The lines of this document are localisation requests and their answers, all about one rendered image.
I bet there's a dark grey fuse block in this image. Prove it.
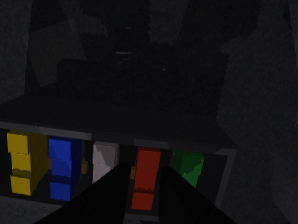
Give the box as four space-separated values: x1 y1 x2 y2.
0 95 239 222

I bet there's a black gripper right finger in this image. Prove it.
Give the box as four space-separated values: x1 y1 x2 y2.
158 167 235 224

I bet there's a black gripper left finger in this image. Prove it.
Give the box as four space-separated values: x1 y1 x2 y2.
35 163 132 224

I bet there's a white fuse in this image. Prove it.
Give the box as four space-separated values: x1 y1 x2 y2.
92 141 120 184

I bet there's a green fuse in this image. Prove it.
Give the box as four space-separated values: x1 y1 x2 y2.
172 151 205 188

